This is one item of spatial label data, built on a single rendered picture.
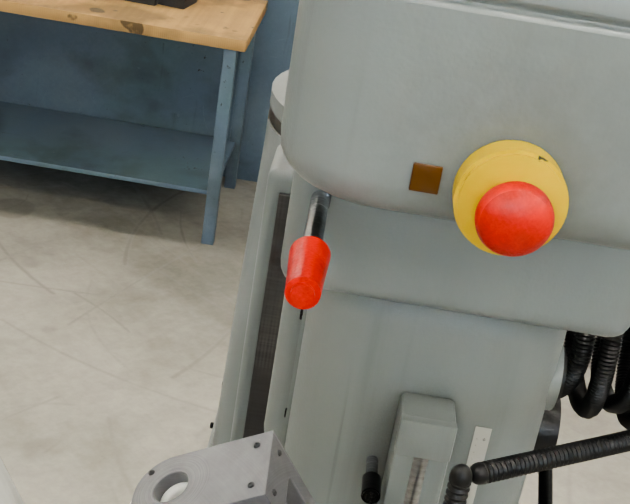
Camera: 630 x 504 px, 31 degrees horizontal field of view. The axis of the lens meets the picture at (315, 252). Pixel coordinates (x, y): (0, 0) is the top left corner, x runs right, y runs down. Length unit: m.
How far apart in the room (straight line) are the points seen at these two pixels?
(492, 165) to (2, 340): 3.36
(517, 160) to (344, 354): 0.27
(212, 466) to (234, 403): 0.93
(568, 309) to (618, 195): 0.15
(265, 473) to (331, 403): 0.38
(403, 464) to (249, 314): 0.55
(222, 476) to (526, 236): 0.20
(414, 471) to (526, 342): 0.12
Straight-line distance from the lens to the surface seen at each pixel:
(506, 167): 0.59
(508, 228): 0.57
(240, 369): 1.37
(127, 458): 3.34
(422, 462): 0.81
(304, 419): 0.86
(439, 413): 0.80
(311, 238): 0.63
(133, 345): 3.88
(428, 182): 0.61
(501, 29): 0.59
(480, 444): 0.84
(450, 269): 0.74
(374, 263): 0.73
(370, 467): 0.84
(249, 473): 0.46
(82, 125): 5.16
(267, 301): 1.30
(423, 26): 0.59
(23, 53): 5.42
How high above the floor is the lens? 1.97
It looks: 25 degrees down
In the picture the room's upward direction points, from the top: 9 degrees clockwise
